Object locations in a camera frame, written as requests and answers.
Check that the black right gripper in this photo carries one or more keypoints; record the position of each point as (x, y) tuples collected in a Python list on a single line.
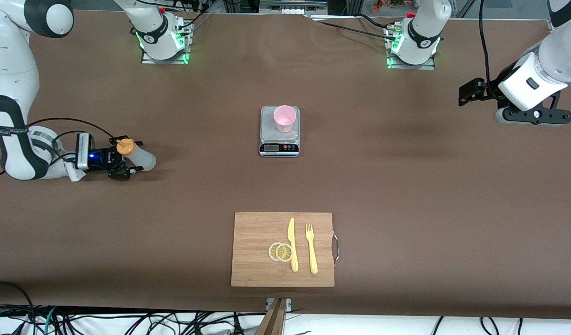
[(109, 158)]

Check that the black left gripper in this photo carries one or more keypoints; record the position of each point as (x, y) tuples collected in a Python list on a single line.
[(486, 89)]

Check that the translucent sauce bottle orange cap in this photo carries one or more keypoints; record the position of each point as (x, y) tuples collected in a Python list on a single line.
[(143, 158)]

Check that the pink plastic cup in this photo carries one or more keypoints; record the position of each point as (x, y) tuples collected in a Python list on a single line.
[(284, 118)]

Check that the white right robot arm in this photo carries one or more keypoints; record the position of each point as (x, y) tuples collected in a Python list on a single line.
[(10, 70)]

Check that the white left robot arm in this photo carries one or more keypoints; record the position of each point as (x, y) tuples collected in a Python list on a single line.
[(422, 32)]

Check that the brown table cover sheet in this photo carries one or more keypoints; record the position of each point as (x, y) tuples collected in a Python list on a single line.
[(127, 223)]

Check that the silver digital kitchen scale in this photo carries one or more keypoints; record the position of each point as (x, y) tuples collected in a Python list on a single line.
[(279, 148)]

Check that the wooden cutting board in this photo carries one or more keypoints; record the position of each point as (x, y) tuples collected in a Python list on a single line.
[(252, 251)]

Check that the lemon slice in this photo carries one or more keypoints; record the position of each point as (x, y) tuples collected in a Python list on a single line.
[(284, 252), (272, 251)]

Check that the white power strip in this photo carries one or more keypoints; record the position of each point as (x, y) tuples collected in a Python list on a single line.
[(292, 10)]

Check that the yellow plastic knife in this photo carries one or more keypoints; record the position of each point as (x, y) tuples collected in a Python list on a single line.
[(294, 260)]

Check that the yellow plastic fork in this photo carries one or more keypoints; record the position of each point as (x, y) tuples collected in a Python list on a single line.
[(313, 260)]

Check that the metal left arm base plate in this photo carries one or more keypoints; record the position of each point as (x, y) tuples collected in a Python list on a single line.
[(411, 67)]

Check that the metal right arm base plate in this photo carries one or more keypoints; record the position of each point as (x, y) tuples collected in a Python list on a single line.
[(164, 61)]

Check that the wooden post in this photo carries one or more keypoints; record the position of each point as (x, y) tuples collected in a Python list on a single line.
[(272, 321)]

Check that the small metal bracket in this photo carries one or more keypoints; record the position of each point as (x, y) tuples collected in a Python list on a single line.
[(289, 304)]

